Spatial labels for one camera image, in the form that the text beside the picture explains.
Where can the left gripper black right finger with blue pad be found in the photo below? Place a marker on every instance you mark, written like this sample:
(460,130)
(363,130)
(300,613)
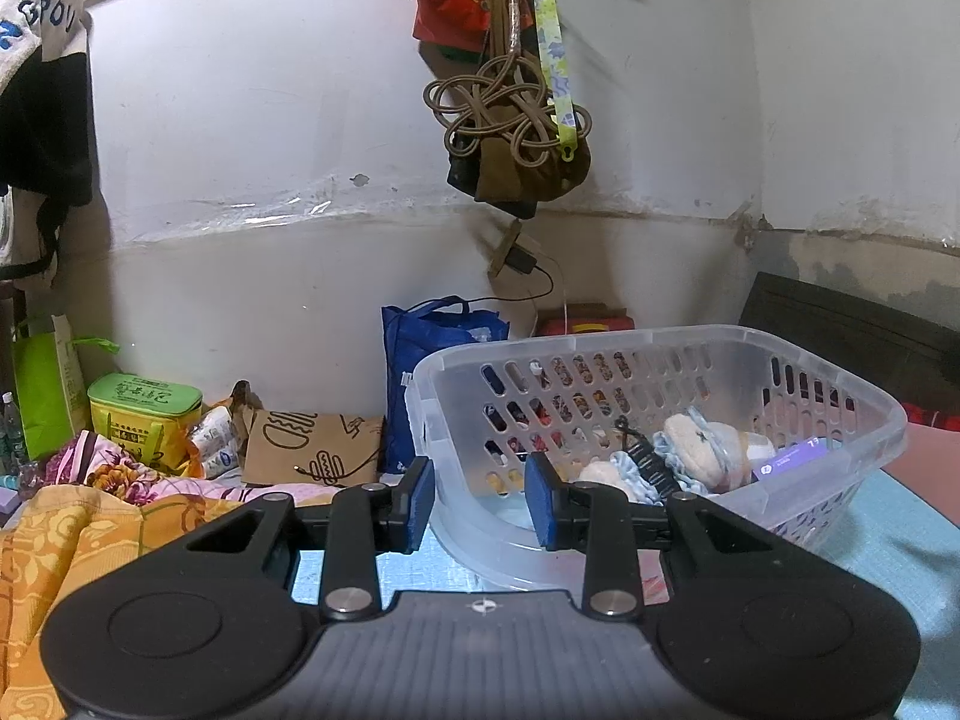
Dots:
(597,521)

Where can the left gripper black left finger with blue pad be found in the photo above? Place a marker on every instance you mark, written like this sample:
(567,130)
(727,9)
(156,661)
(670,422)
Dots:
(365,522)

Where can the blue trimmed white sock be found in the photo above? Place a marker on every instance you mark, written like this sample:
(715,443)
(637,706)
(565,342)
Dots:
(620,471)

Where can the black hair comb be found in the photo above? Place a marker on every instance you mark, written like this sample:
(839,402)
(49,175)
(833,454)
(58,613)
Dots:
(651,466)

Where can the brown paper burger bag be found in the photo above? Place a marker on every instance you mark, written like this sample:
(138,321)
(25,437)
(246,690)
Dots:
(286,447)

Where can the white rolled sock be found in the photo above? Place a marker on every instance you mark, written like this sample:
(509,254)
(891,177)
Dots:
(716,455)

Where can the clear plastic perforated basket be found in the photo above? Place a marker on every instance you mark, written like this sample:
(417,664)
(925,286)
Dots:
(478,411)

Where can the white snack packets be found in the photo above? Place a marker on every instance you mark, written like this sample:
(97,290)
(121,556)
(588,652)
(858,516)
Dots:
(215,443)

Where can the red gift box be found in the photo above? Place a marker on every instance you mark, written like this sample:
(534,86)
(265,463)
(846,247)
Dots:
(591,317)

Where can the purple card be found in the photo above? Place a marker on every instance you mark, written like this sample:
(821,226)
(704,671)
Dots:
(792,457)

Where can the green yellow lidded box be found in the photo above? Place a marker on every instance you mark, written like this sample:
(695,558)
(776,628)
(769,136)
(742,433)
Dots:
(148,418)

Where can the pink floral quilt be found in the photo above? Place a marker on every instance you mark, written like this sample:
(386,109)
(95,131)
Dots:
(96,462)

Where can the orange patterned blanket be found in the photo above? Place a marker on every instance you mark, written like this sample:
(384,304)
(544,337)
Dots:
(66,537)

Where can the green paper bag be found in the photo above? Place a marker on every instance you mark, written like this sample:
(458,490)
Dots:
(49,383)

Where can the dark wooden headboard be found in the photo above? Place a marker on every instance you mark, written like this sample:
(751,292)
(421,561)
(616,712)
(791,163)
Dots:
(913,359)

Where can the black white hanging garment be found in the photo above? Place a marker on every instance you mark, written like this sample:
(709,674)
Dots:
(47,129)

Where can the black charger with cable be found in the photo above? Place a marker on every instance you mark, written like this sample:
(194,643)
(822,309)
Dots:
(513,262)

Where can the brown hanging bag with cord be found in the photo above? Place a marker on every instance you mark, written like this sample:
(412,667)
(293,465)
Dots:
(514,135)

